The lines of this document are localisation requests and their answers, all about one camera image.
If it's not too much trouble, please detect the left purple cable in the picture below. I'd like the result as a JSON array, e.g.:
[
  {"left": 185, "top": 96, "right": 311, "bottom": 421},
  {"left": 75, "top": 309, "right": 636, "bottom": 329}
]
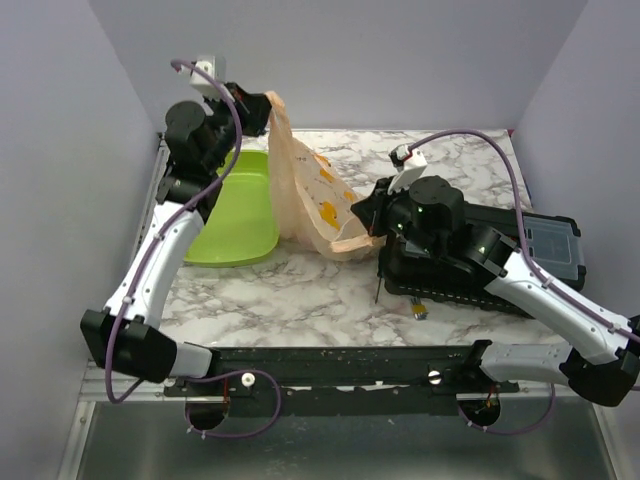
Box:
[{"left": 107, "top": 58, "right": 284, "bottom": 440}]

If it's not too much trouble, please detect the aluminium extrusion rail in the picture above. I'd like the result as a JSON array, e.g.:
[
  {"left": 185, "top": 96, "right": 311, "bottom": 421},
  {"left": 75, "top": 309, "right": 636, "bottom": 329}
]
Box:
[{"left": 78, "top": 361, "right": 551, "bottom": 402}]

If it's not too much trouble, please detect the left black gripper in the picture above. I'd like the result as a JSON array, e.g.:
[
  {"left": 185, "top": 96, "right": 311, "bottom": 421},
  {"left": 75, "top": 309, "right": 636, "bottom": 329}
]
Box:
[{"left": 204, "top": 83, "right": 278, "bottom": 173}]

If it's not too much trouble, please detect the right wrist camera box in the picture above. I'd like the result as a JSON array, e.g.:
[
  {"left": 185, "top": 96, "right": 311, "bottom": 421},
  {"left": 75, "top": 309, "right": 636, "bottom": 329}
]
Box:
[{"left": 387, "top": 144, "right": 427, "bottom": 194}]

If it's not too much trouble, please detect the black tool case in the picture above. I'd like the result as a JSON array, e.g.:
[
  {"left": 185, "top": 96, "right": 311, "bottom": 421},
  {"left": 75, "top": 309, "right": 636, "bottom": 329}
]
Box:
[{"left": 377, "top": 202, "right": 587, "bottom": 321}]

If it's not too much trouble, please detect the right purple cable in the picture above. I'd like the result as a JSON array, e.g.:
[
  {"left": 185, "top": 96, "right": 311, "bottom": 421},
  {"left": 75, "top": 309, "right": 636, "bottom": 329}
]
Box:
[{"left": 389, "top": 129, "right": 640, "bottom": 435}]

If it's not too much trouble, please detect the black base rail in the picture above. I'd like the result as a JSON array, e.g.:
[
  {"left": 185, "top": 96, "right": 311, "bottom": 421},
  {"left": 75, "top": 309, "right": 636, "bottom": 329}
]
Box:
[{"left": 164, "top": 340, "right": 519, "bottom": 417}]

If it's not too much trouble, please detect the purple cable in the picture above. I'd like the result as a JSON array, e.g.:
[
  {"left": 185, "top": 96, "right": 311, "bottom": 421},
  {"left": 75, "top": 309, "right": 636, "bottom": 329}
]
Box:
[
  {"left": 107, "top": 58, "right": 284, "bottom": 440},
  {"left": 389, "top": 129, "right": 640, "bottom": 435}
]

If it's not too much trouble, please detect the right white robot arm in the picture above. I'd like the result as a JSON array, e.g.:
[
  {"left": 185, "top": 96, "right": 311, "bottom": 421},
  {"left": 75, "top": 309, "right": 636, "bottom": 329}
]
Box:
[{"left": 351, "top": 171, "right": 639, "bottom": 407}]

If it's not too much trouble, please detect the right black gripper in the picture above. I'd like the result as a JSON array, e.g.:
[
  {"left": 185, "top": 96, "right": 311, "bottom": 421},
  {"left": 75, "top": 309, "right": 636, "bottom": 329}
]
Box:
[{"left": 350, "top": 175, "right": 440, "bottom": 259}]

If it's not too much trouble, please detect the small yellow blue connector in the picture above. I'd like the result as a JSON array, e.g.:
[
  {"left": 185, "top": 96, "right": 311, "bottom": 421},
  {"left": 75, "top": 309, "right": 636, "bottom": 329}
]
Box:
[{"left": 410, "top": 297, "right": 428, "bottom": 321}]

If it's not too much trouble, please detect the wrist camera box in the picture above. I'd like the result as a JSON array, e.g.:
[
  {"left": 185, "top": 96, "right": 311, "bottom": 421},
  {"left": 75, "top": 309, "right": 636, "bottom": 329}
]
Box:
[
  {"left": 189, "top": 55, "right": 226, "bottom": 98},
  {"left": 387, "top": 144, "right": 427, "bottom": 194}
]

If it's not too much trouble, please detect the small green screwdriver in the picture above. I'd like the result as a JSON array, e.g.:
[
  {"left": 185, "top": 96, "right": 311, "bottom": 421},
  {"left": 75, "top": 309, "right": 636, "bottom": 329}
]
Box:
[{"left": 373, "top": 265, "right": 384, "bottom": 305}]

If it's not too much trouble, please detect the green plastic tray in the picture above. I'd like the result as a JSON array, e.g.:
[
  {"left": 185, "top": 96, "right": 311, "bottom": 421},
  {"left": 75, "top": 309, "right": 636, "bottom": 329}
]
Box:
[{"left": 185, "top": 150, "right": 279, "bottom": 268}]

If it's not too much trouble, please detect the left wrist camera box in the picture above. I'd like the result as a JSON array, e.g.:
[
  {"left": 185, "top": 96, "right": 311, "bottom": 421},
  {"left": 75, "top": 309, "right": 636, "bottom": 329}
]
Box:
[{"left": 189, "top": 55, "right": 226, "bottom": 98}]

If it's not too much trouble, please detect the orange printed plastic bag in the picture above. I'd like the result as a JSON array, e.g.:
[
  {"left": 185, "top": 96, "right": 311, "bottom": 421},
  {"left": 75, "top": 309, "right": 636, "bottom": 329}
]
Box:
[{"left": 266, "top": 91, "right": 386, "bottom": 261}]

